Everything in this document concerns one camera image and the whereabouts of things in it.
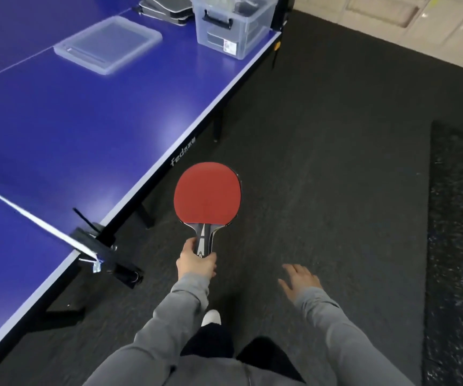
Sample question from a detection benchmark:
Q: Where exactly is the clear plastic lid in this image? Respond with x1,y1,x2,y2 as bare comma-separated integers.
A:
53,16,163,76

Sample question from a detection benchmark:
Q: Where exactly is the person's left forearm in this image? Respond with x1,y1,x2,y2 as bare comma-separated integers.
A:
82,272,212,386

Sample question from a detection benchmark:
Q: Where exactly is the blue table tennis net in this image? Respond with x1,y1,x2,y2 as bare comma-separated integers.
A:
0,179,100,264

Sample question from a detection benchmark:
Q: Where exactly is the grey zip jacket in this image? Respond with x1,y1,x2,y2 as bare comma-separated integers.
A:
167,353,309,386

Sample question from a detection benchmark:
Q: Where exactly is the person's right hand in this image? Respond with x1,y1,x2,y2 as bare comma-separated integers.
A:
278,264,323,304

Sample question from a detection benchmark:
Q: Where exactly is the person's right forearm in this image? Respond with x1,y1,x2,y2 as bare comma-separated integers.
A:
294,287,416,386

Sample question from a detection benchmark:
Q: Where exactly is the black net post clamp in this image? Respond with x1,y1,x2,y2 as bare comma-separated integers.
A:
70,207,145,289

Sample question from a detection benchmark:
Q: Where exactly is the clear plastic box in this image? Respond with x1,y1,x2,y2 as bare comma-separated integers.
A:
191,0,280,60

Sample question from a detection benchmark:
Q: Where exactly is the white shoe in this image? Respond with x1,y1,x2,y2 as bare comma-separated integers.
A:
201,309,221,328

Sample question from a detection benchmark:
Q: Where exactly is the person's left hand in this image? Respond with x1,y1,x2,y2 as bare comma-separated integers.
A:
176,236,218,282

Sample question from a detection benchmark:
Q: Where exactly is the dark red paddle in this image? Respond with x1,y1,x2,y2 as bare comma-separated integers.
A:
173,161,240,258

